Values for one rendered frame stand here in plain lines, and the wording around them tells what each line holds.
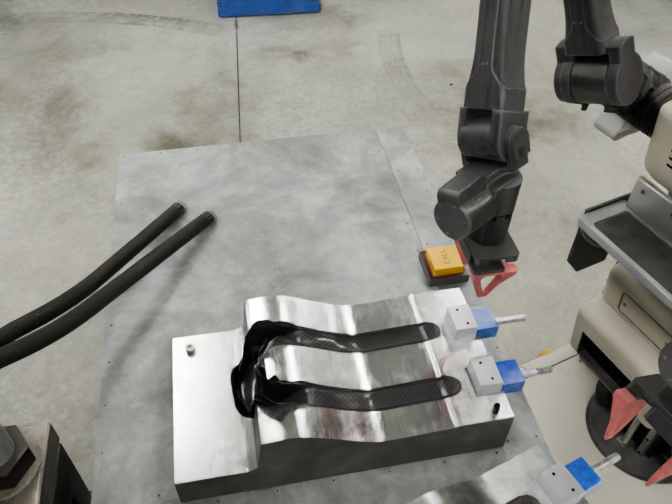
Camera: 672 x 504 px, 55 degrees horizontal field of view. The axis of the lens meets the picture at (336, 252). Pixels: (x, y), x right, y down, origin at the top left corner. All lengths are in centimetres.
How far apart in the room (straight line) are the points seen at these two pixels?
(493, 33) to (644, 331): 66
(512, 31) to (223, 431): 68
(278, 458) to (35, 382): 142
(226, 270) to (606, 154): 220
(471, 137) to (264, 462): 53
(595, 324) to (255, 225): 70
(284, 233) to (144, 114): 201
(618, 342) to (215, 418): 72
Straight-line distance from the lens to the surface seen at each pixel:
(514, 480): 101
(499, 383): 102
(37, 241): 273
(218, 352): 110
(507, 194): 88
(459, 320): 108
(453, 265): 127
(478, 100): 85
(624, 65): 104
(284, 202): 144
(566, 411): 181
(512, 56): 86
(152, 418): 113
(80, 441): 211
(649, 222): 114
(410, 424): 99
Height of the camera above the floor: 174
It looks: 45 degrees down
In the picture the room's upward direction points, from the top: 1 degrees clockwise
